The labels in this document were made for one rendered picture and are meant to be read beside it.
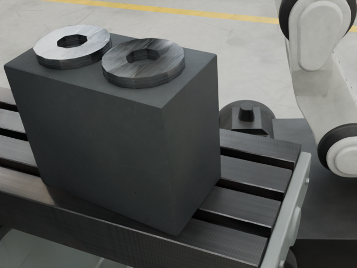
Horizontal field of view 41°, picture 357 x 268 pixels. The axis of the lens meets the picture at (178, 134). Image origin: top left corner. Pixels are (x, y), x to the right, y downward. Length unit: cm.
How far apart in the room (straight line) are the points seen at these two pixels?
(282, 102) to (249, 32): 85
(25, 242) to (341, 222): 68
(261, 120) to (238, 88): 131
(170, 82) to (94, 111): 9
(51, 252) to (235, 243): 63
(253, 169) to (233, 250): 14
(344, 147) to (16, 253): 72
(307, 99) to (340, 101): 7
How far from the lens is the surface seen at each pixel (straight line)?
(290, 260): 107
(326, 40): 94
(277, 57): 295
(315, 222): 113
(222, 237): 57
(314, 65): 96
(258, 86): 266
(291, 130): 138
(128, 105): 47
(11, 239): 98
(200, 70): 51
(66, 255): 118
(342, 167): 113
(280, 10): 95
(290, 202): 63
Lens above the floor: 140
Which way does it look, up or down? 37 degrees down
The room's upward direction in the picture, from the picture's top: 6 degrees counter-clockwise
